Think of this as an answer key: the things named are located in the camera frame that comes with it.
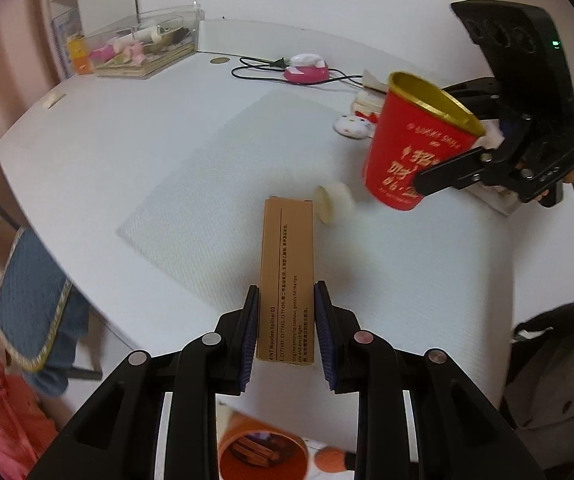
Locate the brown cardboard box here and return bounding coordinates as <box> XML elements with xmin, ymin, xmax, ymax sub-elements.
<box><xmin>257</xmin><ymin>196</ymin><xmax>314</xmax><ymax>365</ymax></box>

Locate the red paper cup gold rim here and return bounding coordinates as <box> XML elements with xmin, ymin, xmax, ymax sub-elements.
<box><xmin>363</xmin><ymin>72</ymin><xmax>485</xmax><ymax>211</ymax></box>

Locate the wooden block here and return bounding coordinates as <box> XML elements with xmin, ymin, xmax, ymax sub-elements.
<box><xmin>231</xmin><ymin>437</ymin><xmax>287</xmax><ymax>468</ymax></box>

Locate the orange trash bin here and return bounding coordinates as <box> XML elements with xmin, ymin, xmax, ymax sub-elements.
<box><xmin>217</xmin><ymin>413</ymin><xmax>310</xmax><ymax>480</ymax></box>

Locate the beige tape roll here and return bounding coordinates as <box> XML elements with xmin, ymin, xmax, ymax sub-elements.
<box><xmin>313</xmin><ymin>182</ymin><xmax>355</xmax><ymax>226</ymax></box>

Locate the hello kitty toy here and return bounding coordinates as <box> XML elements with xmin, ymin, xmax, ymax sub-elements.
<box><xmin>333</xmin><ymin>113</ymin><xmax>378</xmax><ymax>140</ymax></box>

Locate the translucent textured desk mat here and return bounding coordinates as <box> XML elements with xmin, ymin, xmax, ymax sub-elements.
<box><xmin>118</xmin><ymin>91</ymin><xmax>365</xmax><ymax>312</ymax></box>

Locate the orange slipper foot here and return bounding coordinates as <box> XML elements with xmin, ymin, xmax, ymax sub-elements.
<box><xmin>314</xmin><ymin>446</ymin><xmax>357</xmax><ymax>474</ymax></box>

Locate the white desk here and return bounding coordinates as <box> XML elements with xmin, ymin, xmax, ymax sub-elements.
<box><xmin>0</xmin><ymin>21</ymin><xmax>574</xmax><ymax>401</ymax></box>

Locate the pink white charger device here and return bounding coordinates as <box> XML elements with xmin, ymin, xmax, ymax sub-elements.
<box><xmin>284</xmin><ymin>53</ymin><xmax>329</xmax><ymax>84</ymax></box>

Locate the white chair blue cushion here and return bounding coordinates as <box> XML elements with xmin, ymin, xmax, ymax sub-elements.
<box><xmin>0</xmin><ymin>206</ymin><xmax>103</xmax><ymax>398</ymax></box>

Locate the black trouser leg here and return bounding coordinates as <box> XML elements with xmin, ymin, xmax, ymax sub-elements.
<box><xmin>500</xmin><ymin>302</ymin><xmax>574</xmax><ymax>479</ymax></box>

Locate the pink floral bed quilt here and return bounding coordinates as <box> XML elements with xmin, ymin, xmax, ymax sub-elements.
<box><xmin>0</xmin><ymin>363</ymin><xmax>58</xmax><ymax>479</ymax></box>

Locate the small cream eraser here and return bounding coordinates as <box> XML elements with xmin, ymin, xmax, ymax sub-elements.
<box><xmin>42</xmin><ymin>91</ymin><xmax>65</xmax><ymax>110</ymax></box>

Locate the clear acrylic organizer tray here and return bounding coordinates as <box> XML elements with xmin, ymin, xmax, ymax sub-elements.
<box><xmin>84</xmin><ymin>2</ymin><xmax>205</xmax><ymax>79</ymax></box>

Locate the black cable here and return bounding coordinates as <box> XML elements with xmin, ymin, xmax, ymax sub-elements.
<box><xmin>230</xmin><ymin>55</ymin><xmax>366</xmax><ymax>92</ymax></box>

